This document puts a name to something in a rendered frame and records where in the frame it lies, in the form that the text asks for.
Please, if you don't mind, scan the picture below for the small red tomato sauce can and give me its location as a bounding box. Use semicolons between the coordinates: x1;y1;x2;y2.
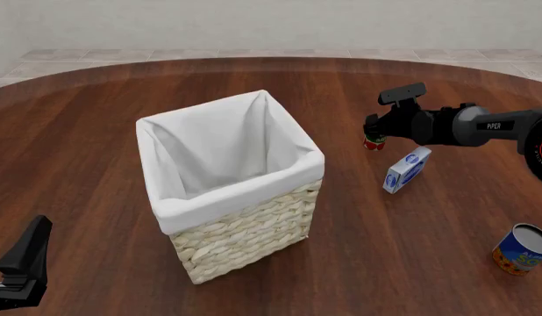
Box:
363;132;389;153

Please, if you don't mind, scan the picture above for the blue and yellow soup can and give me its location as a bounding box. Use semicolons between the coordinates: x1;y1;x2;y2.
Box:
491;222;542;277

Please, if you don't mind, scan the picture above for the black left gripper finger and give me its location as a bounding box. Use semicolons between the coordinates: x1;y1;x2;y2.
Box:
0;214;53;288

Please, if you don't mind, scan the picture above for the woven basket with white liner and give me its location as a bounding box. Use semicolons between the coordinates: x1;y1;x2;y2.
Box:
135;89;325;286

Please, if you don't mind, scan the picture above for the small flat plate on stalk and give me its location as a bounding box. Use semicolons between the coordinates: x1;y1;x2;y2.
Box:
377;82;428;109

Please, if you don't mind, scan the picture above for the blue and white food box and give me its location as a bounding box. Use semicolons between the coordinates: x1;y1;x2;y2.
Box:
382;145;433;195

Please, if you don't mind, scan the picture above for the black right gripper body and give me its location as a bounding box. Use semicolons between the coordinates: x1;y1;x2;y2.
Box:
377;105;419;143

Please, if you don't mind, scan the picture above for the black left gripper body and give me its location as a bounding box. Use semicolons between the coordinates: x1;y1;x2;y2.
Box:
0;273;49;312

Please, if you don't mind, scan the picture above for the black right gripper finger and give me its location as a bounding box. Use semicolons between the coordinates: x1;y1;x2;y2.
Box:
362;112;382;137

